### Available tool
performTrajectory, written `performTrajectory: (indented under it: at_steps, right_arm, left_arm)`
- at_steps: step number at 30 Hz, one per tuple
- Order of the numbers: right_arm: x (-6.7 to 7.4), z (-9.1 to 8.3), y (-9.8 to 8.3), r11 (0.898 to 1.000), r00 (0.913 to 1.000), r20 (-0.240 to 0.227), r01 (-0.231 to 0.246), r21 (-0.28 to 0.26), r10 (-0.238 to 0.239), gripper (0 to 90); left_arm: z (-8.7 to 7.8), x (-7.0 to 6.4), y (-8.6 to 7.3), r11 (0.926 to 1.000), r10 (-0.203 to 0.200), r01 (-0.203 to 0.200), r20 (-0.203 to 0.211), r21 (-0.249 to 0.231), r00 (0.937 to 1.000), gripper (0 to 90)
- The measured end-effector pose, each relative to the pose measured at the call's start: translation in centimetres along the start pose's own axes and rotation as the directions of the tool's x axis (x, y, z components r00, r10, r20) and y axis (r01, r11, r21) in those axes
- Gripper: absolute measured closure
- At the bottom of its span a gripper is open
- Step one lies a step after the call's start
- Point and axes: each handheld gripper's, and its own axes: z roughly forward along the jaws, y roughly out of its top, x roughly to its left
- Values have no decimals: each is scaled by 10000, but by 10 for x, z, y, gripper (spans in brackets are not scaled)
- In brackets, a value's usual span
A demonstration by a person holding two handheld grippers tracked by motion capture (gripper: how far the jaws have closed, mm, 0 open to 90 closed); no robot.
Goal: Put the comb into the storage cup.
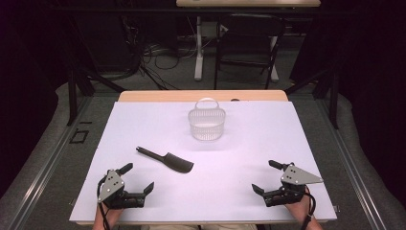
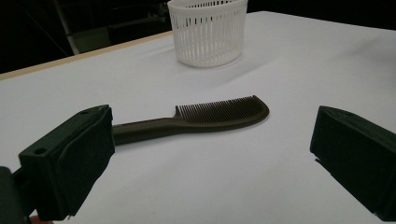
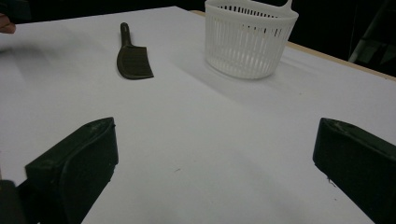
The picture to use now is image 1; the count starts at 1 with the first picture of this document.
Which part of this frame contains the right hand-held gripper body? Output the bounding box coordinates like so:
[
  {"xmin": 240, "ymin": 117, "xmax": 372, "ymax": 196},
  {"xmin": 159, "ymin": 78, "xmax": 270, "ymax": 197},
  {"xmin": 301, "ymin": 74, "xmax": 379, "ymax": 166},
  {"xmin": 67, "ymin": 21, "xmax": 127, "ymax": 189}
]
[{"xmin": 262, "ymin": 163, "xmax": 325, "ymax": 208}]

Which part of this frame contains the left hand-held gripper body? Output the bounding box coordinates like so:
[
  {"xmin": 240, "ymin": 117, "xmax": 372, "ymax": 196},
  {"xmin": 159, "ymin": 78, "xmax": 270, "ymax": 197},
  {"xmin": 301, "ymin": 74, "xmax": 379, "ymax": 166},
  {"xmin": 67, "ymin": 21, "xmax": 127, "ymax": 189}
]
[{"xmin": 97, "ymin": 169, "xmax": 147, "ymax": 211}]

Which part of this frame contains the black comb with handle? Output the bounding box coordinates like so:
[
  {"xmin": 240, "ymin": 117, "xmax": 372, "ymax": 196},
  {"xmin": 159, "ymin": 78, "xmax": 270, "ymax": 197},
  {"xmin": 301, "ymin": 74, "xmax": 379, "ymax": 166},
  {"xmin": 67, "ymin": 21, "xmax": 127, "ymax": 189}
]
[{"xmin": 136, "ymin": 146, "xmax": 195, "ymax": 174}]

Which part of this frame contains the white plastic basket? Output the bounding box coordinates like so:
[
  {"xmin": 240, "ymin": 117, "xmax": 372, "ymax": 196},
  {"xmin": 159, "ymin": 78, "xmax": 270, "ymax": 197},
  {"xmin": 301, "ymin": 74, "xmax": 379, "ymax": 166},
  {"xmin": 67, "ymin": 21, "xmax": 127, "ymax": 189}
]
[{"xmin": 187, "ymin": 97, "xmax": 227, "ymax": 142}]

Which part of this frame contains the person's left hand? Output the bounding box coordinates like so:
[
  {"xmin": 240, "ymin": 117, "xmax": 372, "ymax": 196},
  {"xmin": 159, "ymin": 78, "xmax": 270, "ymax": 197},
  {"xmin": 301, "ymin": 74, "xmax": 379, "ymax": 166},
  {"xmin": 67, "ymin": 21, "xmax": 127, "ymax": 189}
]
[{"xmin": 95, "ymin": 203, "xmax": 124, "ymax": 226}]

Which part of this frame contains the person's right hand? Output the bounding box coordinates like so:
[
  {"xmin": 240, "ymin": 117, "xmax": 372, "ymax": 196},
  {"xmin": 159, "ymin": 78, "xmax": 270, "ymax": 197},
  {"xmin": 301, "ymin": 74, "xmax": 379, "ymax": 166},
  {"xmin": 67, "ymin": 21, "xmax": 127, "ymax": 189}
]
[{"xmin": 284, "ymin": 193, "xmax": 316, "ymax": 223}]

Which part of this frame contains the wooden table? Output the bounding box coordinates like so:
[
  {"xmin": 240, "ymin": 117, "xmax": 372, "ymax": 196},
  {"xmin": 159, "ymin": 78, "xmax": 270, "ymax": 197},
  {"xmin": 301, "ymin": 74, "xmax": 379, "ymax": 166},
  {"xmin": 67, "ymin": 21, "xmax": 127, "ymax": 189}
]
[{"xmin": 69, "ymin": 89, "xmax": 339, "ymax": 226}]

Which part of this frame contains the black metal stand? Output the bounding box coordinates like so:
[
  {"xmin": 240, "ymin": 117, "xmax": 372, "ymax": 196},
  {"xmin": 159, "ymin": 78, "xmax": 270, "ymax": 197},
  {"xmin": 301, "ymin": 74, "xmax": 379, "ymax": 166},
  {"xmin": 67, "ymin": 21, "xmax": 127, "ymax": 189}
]
[
  {"xmin": 66, "ymin": 65, "xmax": 97, "ymax": 127},
  {"xmin": 285, "ymin": 66, "xmax": 340, "ymax": 130}
]

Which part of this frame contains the white-legged desk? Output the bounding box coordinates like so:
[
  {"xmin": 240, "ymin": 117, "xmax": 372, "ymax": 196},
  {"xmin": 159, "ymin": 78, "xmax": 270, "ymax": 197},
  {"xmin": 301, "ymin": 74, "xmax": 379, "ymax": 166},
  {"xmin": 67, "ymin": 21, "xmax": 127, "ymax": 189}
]
[{"xmin": 175, "ymin": 0, "xmax": 322, "ymax": 82}]

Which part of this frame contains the black folding chair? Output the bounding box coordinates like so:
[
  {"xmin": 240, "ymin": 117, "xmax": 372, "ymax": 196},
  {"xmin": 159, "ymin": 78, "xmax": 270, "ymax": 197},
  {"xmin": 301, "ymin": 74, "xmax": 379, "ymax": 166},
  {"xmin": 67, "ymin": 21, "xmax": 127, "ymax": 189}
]
[{"xmin": 213, "ymin": 13, "xmax": 287, "ymax": 91}]

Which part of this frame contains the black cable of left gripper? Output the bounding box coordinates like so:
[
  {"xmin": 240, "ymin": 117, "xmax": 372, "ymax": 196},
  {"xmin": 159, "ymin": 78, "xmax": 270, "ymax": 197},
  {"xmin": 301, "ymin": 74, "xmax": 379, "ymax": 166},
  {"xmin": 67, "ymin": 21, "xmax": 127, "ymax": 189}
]
[{"xmin": 96, "ymin": 176, "xmax": 112, "ymax": 230}]

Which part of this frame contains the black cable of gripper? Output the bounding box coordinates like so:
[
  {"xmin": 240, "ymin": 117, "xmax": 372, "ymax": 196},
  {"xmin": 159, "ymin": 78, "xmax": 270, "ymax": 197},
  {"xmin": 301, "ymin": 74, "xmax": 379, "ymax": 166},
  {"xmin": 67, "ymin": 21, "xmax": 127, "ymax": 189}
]
[
  {"xmin": 96, "ymin": 176, "xmax": 112, "ymax": 230},
  {"xmin": 301, "ymin": 186, "xmax": 318, "ymax": 230}
]

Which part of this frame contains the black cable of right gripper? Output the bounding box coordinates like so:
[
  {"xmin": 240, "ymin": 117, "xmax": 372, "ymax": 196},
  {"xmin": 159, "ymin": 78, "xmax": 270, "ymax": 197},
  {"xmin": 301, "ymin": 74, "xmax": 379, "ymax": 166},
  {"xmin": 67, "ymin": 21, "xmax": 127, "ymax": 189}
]
[{"xmin": 301, "ymin": 186, "xmax": 318, "ymax": 230}]

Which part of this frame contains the bundle of floor cables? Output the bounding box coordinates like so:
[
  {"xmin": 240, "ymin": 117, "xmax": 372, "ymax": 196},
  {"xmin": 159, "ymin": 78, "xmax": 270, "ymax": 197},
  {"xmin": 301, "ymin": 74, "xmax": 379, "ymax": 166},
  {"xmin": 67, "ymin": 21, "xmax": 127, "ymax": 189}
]
[{"xmin": 121, "ymin": 15, "xmax": 199, "ymax": 90}]

